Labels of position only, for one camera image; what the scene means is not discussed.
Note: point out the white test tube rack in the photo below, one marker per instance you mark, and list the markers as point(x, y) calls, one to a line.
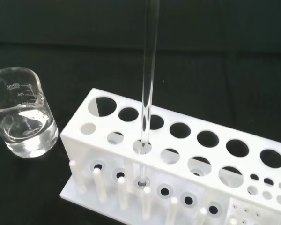
point(72, 145)

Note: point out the black bench cloth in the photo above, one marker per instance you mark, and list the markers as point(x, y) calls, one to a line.
point(224, 70)

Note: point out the glass beaker with water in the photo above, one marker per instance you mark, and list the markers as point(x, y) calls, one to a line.
point(25, 145)

